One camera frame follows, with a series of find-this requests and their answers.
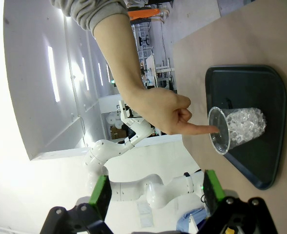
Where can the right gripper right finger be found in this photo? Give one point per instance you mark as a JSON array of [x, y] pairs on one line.
[[213, 192]]

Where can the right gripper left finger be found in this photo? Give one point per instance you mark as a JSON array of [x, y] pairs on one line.
[[102, 195]]

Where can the clear plastic cup with ice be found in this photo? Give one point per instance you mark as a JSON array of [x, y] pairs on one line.
[[246, 126]]

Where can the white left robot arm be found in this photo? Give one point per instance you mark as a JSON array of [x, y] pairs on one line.
[[129, 189]]

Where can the person's bare forearm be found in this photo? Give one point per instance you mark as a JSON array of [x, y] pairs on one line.
[[119, 56]]

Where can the person's hand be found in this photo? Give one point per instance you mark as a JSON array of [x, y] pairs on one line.
[[160, 109]]

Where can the blue cloth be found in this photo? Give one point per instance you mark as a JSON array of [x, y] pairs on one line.
[[187, 219]]

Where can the white round foam rolls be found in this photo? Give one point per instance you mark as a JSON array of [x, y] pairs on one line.
[[114, 120]]

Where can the black plastic serving tray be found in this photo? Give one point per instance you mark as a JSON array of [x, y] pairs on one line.
[[255, 83]]

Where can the long ceiling light panel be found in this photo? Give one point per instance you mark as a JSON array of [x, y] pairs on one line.
[[53, 73]]

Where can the black office chair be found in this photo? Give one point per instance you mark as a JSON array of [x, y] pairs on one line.
[[144, 40]]

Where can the mannequin with orange trousers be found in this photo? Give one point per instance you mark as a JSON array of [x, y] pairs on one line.
[[143, 13]]

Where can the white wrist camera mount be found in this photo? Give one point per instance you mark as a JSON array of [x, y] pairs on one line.
[[125, 109]]

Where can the wall of grey storage bins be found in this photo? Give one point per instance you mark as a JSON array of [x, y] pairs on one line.
[[143, 48]]

